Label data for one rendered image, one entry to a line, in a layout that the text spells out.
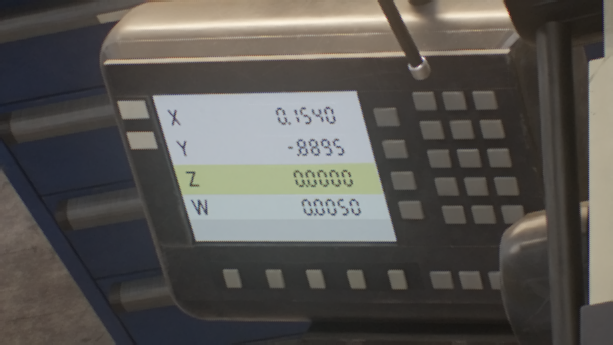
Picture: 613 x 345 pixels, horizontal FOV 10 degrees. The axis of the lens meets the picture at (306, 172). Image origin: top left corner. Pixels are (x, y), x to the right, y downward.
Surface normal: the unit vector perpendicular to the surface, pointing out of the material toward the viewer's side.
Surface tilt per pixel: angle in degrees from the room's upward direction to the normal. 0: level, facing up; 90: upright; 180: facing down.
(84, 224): 90
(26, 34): 90
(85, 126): 90
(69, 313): 0
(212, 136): 70
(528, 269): 24
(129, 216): 90
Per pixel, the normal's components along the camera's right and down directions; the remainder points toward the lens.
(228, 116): -0.40, 0.51
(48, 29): -0.11, 0.75
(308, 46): -0.42, -0.43
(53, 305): -0.36, -0.64
